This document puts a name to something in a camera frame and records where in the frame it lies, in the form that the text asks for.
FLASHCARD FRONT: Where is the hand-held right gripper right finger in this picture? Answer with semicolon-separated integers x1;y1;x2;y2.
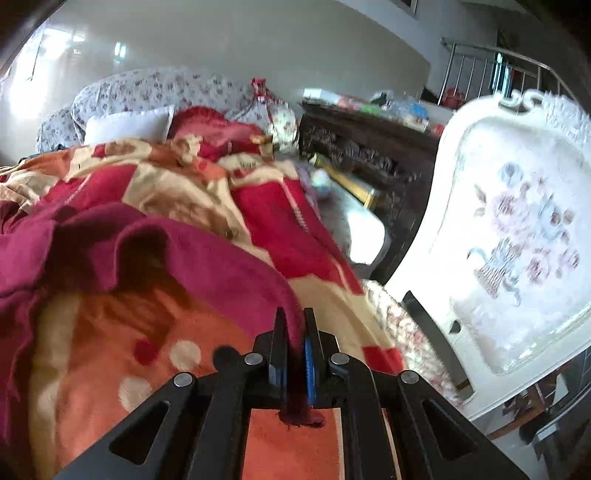
302;307;532;480

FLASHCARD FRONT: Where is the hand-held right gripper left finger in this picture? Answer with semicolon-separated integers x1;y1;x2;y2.
53;307;289;480

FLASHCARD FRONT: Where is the maroon knit garment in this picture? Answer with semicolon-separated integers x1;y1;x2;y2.
0;200;326;428

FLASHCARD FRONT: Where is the floral bed sheet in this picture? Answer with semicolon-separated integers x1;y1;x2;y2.
364;279;462;395

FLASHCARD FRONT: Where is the orange red printed blanket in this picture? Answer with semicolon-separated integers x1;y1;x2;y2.
0;138;407;480

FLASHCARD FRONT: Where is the glossy bedside table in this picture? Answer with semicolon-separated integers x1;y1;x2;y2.
318;182;393;268

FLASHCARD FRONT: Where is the dark carved wooden cabinet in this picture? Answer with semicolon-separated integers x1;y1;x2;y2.
298;102;444;282

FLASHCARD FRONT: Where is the floral bag with red tie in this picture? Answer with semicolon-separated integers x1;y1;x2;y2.
249;78;301;154

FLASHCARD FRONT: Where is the red fringed cushion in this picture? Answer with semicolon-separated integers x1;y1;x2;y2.
168;106;273;160

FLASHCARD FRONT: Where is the white floral footboard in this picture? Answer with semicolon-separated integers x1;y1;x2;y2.
385;90;591;418

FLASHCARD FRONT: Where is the white flat box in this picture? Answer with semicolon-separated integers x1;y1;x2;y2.
302;88;343;103

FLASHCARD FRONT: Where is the clutter of small packages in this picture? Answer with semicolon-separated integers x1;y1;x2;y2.
342;90;445;134

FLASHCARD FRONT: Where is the white pillow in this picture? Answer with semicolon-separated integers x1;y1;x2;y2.
83;106;176;146

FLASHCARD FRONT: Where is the red container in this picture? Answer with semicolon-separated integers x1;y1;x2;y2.
441;88;467;110

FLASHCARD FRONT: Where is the metal stair railing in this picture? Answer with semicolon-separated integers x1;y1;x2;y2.
438;37;578;100

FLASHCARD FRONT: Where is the yellow wooden frame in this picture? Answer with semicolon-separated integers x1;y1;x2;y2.
314;154;384;208

